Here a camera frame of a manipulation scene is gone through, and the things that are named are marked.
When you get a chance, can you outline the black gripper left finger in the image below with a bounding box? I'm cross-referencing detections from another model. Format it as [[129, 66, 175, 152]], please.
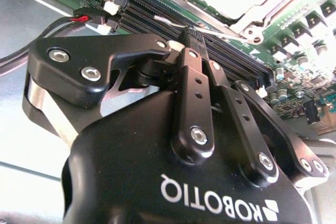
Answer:
[[22, 27, 215, 164]]

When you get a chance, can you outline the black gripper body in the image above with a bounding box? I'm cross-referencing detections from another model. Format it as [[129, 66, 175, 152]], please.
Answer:
[[61, 89, 313, 224]]

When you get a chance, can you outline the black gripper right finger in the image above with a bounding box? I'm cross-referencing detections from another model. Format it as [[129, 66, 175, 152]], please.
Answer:
[[195, 29, 330, 187]]

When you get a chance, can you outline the wire locking lever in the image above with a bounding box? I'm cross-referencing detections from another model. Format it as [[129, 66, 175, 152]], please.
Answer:
[[153, 14, 242, 39]]

